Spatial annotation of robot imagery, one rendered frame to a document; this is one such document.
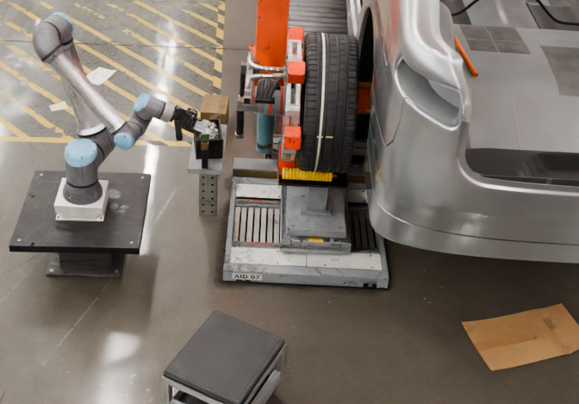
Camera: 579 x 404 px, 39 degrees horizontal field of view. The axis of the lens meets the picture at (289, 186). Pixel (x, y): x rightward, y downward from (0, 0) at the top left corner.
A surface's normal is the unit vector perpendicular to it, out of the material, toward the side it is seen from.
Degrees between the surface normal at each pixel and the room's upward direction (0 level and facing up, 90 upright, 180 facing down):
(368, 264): 0
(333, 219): 0
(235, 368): 0
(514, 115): 22
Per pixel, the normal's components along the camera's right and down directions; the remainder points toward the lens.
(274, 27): 0.00, 0.60
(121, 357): 0.06, -0.80
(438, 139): -0.39, 0.52
